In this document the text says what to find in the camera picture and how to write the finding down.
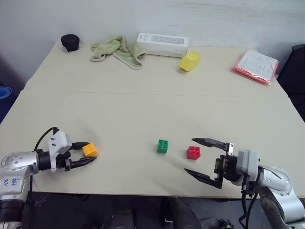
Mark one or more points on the green crumpled towel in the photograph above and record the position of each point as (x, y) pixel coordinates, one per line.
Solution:
(121, 48)

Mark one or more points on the black round object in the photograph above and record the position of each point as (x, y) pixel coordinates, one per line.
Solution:
(69, 43)

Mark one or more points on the blue round object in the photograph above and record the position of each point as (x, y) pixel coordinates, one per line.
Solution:
(4, 93)

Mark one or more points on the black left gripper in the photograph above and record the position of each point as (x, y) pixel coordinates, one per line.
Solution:
(64, 161)

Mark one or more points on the red studded cube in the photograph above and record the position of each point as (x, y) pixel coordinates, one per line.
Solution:
(193, 153)

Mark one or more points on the green studded cube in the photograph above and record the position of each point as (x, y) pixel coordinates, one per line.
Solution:
(163, 146)

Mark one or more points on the yellow plastic block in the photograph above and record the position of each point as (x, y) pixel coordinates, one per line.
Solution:
(189, 61)

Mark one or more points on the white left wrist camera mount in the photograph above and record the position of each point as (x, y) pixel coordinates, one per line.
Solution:
(58, 142)

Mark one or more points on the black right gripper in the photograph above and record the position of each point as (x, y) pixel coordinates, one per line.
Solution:
(227, 167)

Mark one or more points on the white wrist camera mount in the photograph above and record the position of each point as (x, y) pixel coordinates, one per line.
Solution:
(58, 142)
(247, 162)

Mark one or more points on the red packet with paper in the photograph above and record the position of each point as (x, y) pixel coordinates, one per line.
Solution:
(256, 65)

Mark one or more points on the yellow studded cube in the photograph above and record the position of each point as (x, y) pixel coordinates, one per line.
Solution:
(90, 150)

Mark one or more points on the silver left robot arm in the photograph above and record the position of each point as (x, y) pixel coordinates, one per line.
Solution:
(16, 164)

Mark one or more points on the white long cardboard box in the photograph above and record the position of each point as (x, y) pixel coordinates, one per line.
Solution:
(162, 45)

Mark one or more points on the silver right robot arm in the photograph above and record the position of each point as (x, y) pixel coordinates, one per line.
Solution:
(281, 190)

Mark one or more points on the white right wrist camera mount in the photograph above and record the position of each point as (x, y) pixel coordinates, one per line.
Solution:
(247, 162)

